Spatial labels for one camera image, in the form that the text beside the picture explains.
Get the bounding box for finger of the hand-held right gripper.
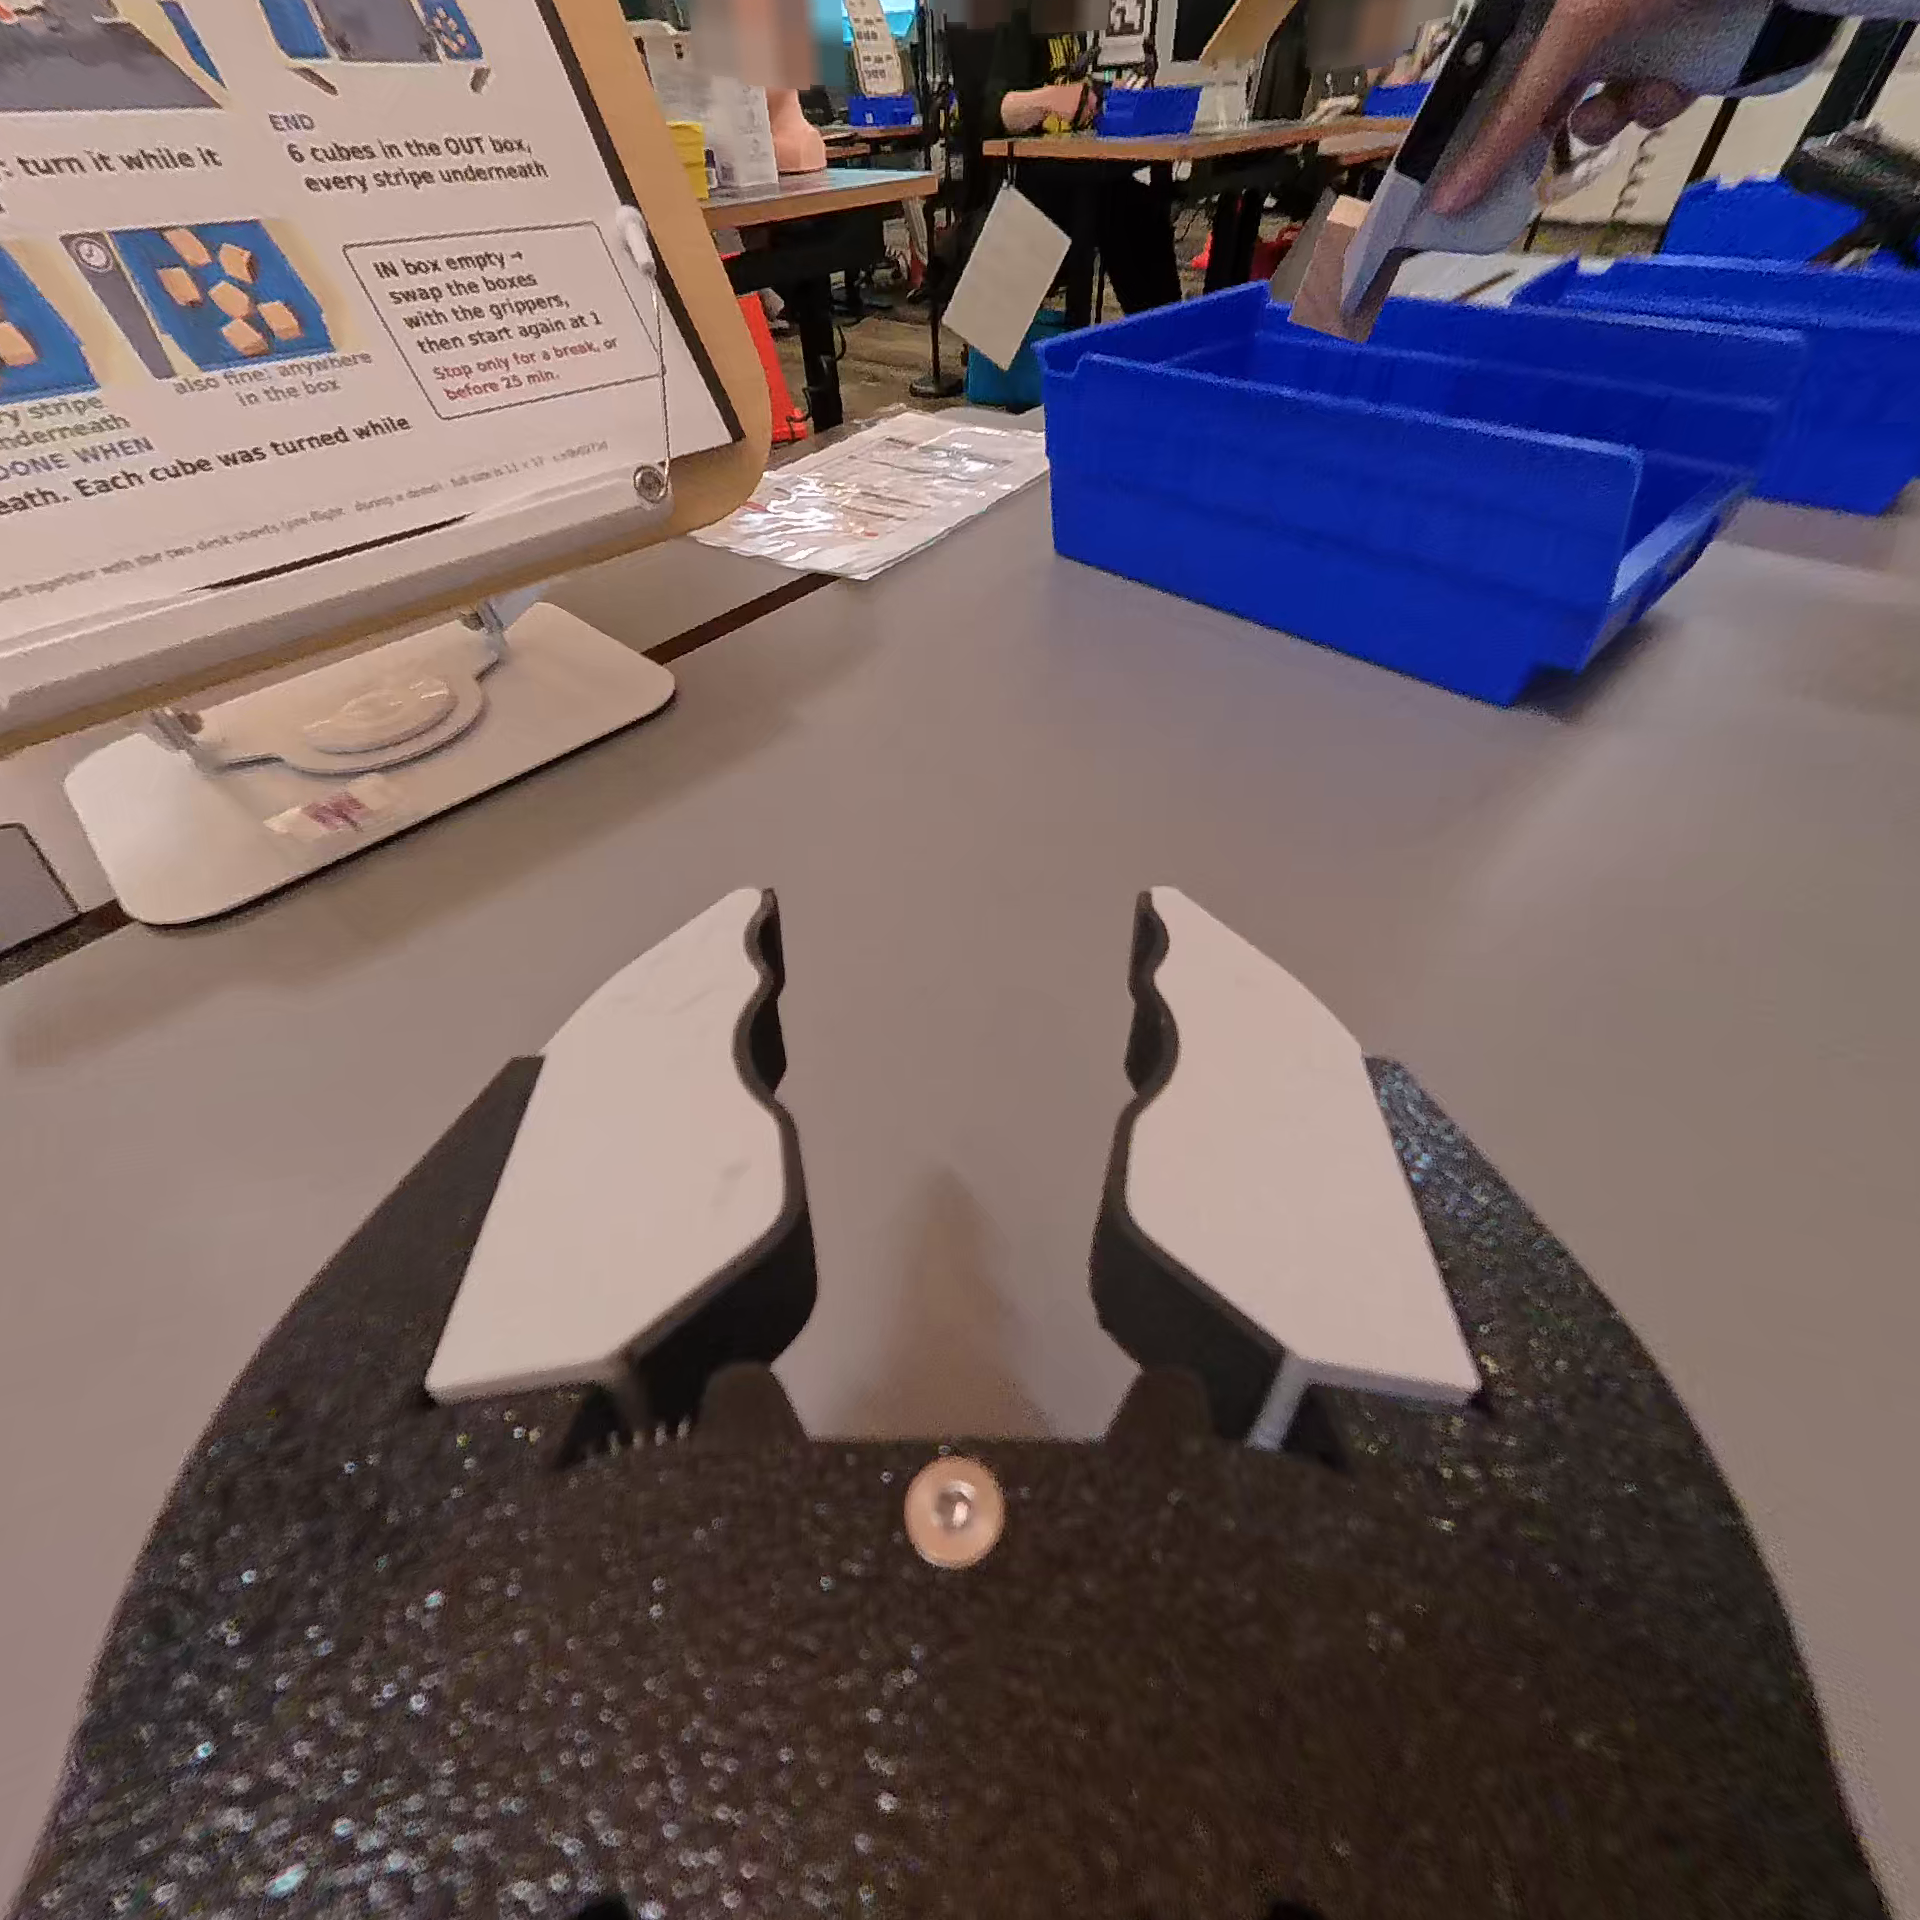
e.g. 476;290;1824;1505
1398;160;1546;256
1340;174;1448;325

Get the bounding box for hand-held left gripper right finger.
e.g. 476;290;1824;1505
1090;887;1487;1453

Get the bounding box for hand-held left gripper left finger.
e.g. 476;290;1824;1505
424;887;821;1435

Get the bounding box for blue-striped wooden cube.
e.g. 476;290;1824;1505
1297;193;1398;343

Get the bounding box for person's right hand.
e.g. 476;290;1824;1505
1422;0;1705;215

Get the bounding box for wooden-top background table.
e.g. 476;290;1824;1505
706;174;936;436
985;115;1411;325

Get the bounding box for black office chair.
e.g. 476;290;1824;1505
1784;123;1920;260

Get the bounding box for grey hanging card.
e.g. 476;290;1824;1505
946;186;1077;375

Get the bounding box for small clear label packet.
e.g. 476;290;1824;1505
267;788;400;843

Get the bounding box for instruction board on stand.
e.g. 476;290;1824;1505
0;0;778;930

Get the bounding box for laminated instruction sheet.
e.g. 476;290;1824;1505
701;413;1051;584

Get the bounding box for printed instruction poster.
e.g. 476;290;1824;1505
0;0;743;663

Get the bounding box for black table cable flap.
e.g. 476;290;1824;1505
0;824;77;951

